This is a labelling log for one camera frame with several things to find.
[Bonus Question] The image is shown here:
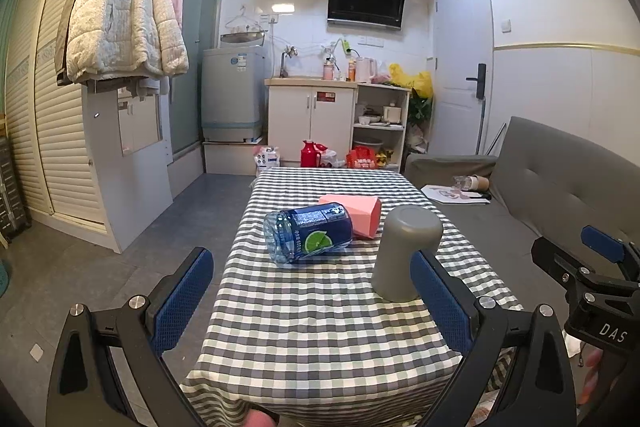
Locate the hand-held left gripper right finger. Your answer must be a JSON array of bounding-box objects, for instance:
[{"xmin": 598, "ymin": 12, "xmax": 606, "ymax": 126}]
[{"xmin": 409, "ymin": 249, "xmax": 582, "ymax": 427}]

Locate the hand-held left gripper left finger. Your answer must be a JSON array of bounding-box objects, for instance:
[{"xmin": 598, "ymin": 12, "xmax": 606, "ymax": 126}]
[{"xmin": 47, "ymin": 247, "xmax": 216, "ymax": 427}]

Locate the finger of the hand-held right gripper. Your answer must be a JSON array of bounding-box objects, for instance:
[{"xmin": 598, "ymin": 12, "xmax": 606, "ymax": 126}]
[
  {"xmin": 531, "ymin": 236, "xmax": 592, "ymax": 309},
  {"xmin": 580, "ymin": 225, "xmax": 640, "ymax": 281}
]

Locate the grey cup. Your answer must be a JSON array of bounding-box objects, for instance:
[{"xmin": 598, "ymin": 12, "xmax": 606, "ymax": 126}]
[{"xmin": 370, "ymin": 205, "xmax": 445, "ymax": 301}]

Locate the person's right hand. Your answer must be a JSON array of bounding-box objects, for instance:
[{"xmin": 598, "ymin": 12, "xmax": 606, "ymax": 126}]
[{"xmin": 577, "ymin": 349, "xmax": 604, "ymax": 408}]

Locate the grey sofa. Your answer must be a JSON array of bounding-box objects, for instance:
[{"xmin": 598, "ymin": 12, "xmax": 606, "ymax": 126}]
[{"xmin": 404, "ymin": 117, "xmax": 640, "ymax": 308}]

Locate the printed paper sheet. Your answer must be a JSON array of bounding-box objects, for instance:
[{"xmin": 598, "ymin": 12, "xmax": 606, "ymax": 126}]
[{"xmin": 421, "ymin": 185, "xmax": 492, "ymax": 206}]

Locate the pink box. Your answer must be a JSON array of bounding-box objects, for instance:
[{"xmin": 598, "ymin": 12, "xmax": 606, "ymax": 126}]
[{"xmin": 318, "ymin": 194, "xmax": 383, "ymax": 240}]

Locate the white cabinet panel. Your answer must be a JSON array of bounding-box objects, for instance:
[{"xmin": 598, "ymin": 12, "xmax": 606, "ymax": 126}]
[{"xmin": 81, "ymin": 77, "xmax": 173, "ymax": 254}]

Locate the green checkered tablecloth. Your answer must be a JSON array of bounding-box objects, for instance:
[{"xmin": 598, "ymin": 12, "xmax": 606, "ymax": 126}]
[{"xmin": 179, "ymin": 167, "xmax": 523, "ymax": 427}]

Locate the blue plastic bottle lime label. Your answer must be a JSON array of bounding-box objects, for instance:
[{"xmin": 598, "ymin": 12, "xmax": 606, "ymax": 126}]
[{"xmin": 263, "ymin": 202, "xmax": 354, "ymax": 268}]

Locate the white platform step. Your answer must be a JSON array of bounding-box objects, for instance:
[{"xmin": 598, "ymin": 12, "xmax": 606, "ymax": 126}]
[{"xmin": 202, "ymin": 139, "xmax": 268, "ymax": 175}]

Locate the red snack bag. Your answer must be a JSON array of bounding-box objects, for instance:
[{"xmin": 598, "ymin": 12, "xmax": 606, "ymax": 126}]
[{"xmin": 346, "ymin": 146, "xmax": 377, "ymax": 168}]

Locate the white open shelf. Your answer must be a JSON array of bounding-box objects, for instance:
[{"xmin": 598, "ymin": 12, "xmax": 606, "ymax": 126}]
[{"xmin": 351, "ymin": 83, "xmax": 412, "ymax": 172}]

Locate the green plant bouquet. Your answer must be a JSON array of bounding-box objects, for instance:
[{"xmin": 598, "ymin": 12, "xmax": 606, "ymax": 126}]
[{"xmin": 407, "ymin": 94, "xmax": 433, "ymax": 132}]

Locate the red thermos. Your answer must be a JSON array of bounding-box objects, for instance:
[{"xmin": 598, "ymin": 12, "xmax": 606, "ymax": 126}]
[{"xmin": 300, "ymin": 140, "xmax": 321, "ymax": 168}]

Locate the louvred wardrobe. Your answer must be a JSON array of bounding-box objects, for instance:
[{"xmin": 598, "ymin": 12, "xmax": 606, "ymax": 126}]
[{"xmin": 0, "ymin": 0, "xmax": 126, "ymax": 228}]

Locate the grey washing machine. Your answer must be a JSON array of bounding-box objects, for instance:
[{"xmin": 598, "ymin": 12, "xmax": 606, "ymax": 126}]
[{"xmin": 201, "ymin": 47, "xmax": 266, "ymax": 142}]

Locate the yellow plastic bag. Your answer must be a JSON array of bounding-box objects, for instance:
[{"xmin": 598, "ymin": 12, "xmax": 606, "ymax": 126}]
[{"xmin": 389, "ymin": 63, "xmax": 434, "ymax": 100}]

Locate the white kitchen base cabinet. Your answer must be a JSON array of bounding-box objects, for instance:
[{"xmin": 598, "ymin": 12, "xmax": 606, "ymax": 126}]
[{"xmin": 265, "ymin": 77, "xmax": 359, "ymax": 156}]

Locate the white electric kettle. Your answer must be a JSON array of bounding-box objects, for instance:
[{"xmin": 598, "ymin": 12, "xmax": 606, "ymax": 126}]
[{"xmin": 356, "ymin": 57, "xmax": 378, "ymax": 84}]

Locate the white door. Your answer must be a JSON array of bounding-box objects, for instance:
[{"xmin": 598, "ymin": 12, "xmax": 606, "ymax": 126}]
[{"xmin": 433, "ymin": 0, "xmax": 495, "ymax": 155}]

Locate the metal faucet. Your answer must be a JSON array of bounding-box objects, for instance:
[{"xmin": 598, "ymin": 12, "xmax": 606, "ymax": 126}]
[{"xmin": 280, "ymin": 47, "xmax": 298, "ymax": 78}]

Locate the metal basin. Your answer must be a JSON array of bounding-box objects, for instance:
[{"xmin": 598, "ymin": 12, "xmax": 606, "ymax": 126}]
[{"xmin": 220, "ymin": 32, "xmax": 265, "ymax": 49}]

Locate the frosted glass door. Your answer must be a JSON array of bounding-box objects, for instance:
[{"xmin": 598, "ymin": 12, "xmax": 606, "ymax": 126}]
[{"xmin": 170, "ymin": 0, "xmax": 226, "ymax": 155}]

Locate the white puffy jacket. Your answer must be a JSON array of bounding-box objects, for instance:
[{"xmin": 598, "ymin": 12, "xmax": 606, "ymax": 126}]
[{"xmin": 56, "ymin": 0, "xmax": 190, "ymax": 85}]

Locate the wall mirror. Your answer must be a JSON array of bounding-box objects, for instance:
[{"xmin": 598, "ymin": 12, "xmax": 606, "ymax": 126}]
[{"xmin": 117, "ymin": 87, "xmax": 163, "ymax": 156}]

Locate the black door handle lock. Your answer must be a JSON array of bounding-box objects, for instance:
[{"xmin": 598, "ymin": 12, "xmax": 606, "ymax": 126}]
[{"xmin": 466, "ymin": 63, "xmax": 487, "ymax": 98}]

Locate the wire clothes hanger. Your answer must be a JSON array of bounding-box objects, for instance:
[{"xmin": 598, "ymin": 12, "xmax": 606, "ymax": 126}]
[{"xmin": 225, "ymin": 6, "xmax": 263, "ymax": 32}]

